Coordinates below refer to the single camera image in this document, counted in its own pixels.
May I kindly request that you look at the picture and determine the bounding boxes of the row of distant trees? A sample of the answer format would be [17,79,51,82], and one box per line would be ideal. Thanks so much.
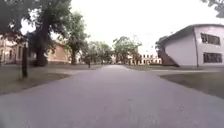
[80,35,143,66]

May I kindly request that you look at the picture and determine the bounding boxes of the grey asphalt path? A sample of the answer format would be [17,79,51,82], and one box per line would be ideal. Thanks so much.
[0,64,224,128]

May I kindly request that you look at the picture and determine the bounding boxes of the pale distant building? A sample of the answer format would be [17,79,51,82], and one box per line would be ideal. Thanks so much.
[128,53,163,66]

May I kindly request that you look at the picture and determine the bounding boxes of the tree beside white building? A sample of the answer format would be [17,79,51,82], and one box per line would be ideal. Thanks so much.
[154,34,168,56]

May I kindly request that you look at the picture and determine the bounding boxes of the beige brick building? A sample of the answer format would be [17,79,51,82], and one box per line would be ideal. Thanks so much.
[0,34,73,65]

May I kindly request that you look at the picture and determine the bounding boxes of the large tree with broad trunk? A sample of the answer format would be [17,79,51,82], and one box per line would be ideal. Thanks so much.
[19,0,73,67]

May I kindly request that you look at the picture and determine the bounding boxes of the white building with dark windows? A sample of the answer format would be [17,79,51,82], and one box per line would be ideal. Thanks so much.
[157,23,224,68]

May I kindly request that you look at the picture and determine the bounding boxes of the thin-trunked tree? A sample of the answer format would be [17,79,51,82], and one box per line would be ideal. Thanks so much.
[0,0,36,80]

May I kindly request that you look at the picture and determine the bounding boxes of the grass strip by white building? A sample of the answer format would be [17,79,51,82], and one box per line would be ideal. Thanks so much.
[128,65,224,100]

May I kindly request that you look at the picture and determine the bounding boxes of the grass strip with trees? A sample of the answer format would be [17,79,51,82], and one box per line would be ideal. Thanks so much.
[0,63,103,95]

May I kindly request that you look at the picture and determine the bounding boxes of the overhanging tree branches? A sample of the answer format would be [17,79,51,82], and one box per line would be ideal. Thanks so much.
[201,0,224,20]

